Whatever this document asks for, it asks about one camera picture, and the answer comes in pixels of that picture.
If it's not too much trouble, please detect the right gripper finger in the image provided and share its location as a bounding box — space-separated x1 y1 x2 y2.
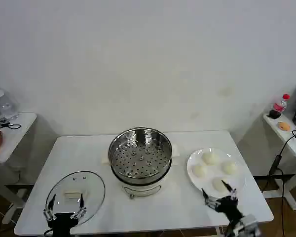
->
221 180 238 202
201 188 222 211

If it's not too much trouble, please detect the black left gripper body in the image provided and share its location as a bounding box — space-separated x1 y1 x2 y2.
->
47 211 78 237

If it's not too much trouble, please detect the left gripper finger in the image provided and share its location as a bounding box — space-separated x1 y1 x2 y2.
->
43 194 57 221
70 193 87 220

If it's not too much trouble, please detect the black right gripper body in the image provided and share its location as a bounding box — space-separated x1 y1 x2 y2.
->
215 196 245 224

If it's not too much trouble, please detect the white steamed bun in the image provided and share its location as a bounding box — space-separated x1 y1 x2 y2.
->
202 152 220 166
192 164 207 178
212 177 229 194
222 161 238 176

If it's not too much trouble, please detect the white round plate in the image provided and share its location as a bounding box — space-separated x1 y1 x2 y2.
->
186 147 246 198

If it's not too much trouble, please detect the white electric pot base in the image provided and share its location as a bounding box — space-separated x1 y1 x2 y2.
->
100 144 181 199

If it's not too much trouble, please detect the steel perforated steamer basket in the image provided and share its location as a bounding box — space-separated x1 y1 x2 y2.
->
108 127 174 185

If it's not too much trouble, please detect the round orange object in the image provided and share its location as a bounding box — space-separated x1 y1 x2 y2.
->
278 121 292 132

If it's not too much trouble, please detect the small black object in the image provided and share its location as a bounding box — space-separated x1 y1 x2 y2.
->
268 109 283 119

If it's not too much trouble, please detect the red-capped drink bottle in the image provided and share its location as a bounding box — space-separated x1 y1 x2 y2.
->
273 93 291 117

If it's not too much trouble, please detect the clear plastic water jug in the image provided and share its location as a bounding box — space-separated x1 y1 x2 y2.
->
0 83 19 120

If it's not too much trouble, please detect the glass lid with white handle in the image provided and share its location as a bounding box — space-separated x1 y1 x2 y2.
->
45 170 106 227

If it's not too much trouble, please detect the black power cable with adapter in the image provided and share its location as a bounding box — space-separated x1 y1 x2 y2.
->
260 129 296 237

